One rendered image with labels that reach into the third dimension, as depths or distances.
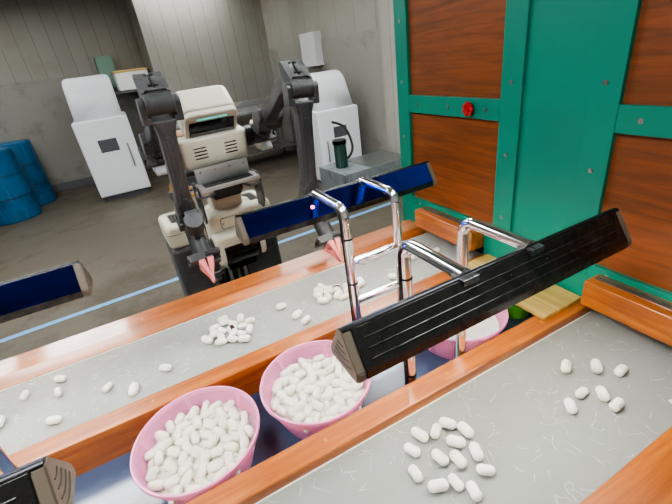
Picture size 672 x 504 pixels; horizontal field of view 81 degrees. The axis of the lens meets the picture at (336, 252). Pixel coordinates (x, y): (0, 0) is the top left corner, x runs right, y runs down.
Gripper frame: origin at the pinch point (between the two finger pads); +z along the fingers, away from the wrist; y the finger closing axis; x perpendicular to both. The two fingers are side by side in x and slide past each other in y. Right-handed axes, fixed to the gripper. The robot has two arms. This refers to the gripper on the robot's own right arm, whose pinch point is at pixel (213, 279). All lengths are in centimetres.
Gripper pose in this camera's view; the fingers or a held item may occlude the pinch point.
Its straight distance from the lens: 130.4
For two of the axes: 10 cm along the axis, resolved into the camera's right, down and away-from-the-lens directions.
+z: 4.4, 8.4, -3.1
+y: 8.7, -3.2, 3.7
